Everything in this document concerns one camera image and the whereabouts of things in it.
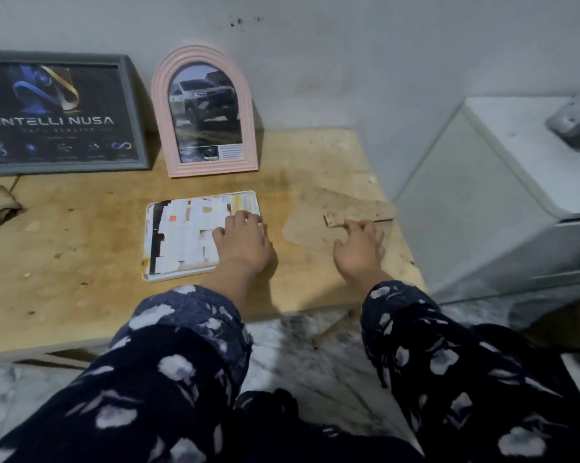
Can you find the person's right hand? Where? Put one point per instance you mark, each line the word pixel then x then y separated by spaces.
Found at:
pixel 362 255

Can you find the person's left hand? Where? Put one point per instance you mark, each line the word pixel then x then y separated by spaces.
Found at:
pixel 244 245

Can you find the brown backing board with stand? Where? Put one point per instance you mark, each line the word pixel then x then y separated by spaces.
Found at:
pixel 309 226

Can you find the pale paper sheet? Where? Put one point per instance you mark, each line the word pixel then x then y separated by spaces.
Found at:
pixel 184 236

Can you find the white picture frame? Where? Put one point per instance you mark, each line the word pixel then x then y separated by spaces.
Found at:
pixel 146 277

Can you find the pink arched picture frame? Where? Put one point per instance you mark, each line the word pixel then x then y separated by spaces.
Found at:
pixel 162 139

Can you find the grey picture frame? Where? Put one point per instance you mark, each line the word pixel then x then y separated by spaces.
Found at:
pixel 143 139

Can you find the person's left forearm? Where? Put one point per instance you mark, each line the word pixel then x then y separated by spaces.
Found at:
pixel 150 390

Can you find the person's right forearm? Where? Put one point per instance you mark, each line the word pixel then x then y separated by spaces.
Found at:
pixel 463 380

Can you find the person's dark floral dress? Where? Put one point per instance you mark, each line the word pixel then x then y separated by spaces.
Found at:
pixel 295 429

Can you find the white cabinet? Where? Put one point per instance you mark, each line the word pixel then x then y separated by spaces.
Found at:
pixel 463 226

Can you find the white grey handheld device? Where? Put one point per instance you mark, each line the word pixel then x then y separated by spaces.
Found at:
pixel 577 125

